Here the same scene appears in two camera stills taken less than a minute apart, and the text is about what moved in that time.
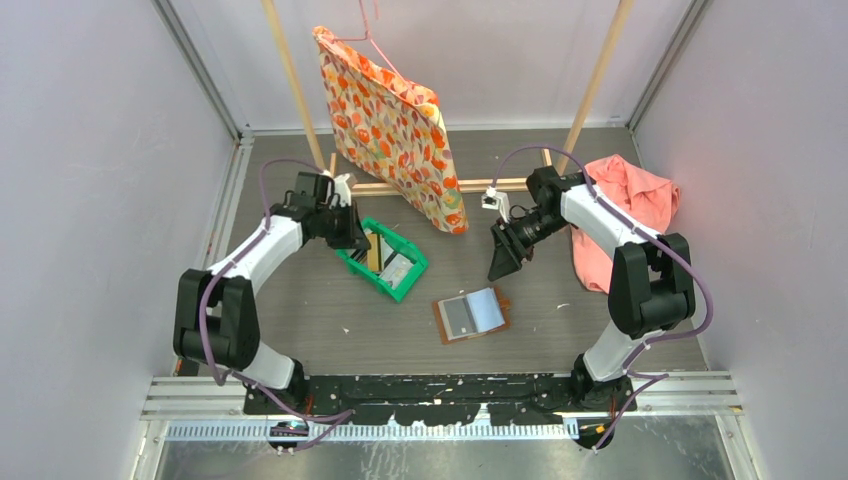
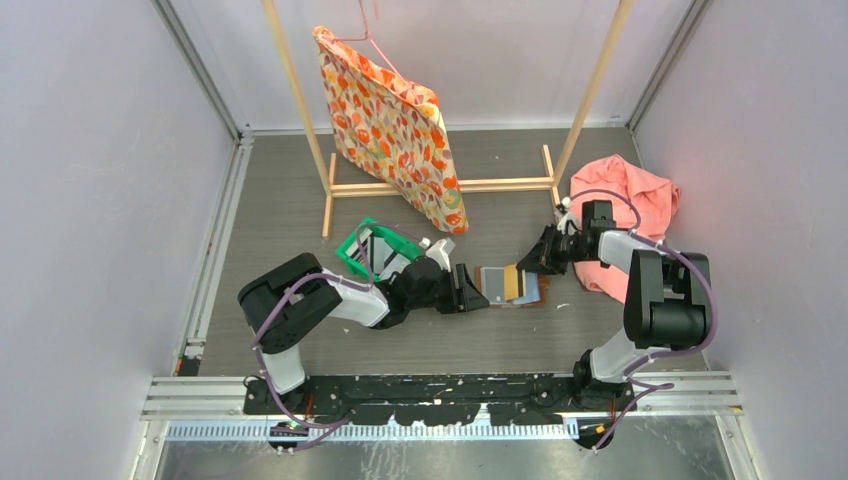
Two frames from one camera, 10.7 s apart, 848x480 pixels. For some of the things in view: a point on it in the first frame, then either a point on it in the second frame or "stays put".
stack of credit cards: x=381 y=258 stays put
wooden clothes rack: x=467 y=186 stays put
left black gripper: x=353 y=236 -> x=469 y=297
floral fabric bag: x=390 y=126 stays put
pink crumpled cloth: x=652 y=202 stays put
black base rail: x=445 y=400 stays put
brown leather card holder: x=489 y=313 -> x=511 y=286
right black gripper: x=508 y=250 -> x=539 y=259
